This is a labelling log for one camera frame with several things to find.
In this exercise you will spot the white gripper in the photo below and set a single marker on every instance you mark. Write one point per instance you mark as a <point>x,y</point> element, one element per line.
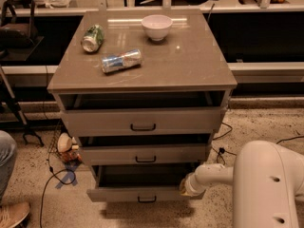
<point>192,184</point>

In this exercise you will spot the grey drawer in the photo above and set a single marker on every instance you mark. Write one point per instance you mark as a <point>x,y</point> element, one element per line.
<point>142,113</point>
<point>144,149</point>
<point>143,183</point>

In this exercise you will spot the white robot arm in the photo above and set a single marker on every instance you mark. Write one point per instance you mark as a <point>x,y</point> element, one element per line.
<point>267,180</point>

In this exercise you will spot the grey drawer cabinet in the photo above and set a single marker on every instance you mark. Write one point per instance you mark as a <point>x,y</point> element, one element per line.
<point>189,58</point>

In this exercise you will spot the blue tape cross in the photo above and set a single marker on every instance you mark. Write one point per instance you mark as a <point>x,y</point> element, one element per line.
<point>67,176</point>

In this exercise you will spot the blue silver soda can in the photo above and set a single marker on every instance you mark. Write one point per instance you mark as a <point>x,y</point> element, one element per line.
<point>121,61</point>

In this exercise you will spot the white bowl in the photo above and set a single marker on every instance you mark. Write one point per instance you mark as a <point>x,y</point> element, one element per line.
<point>156,26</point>

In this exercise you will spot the green soda can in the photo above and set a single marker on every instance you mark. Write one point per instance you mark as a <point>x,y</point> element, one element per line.
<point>93,38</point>

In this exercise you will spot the person leg in jeans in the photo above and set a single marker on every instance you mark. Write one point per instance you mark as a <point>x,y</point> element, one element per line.
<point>8,153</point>

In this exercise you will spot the black tripod leg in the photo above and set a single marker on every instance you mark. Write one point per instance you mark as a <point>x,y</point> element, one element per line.
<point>8,97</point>

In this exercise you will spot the dark chair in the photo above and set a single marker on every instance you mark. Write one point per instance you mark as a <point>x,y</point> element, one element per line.
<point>17,40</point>

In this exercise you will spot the wire basket with toys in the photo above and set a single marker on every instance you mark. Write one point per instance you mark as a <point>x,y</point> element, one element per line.
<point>63,146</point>

